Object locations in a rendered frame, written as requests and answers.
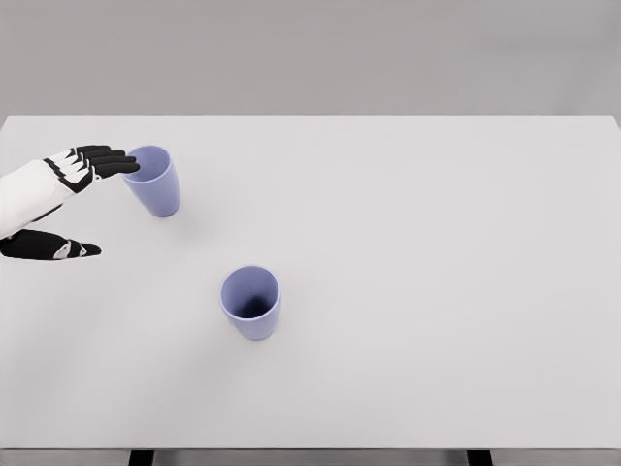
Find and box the lavender plastic cup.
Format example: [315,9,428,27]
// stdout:
[219,264,282,342]
[121,144,181,219]

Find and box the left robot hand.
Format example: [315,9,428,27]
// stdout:
[0,144,142,261]

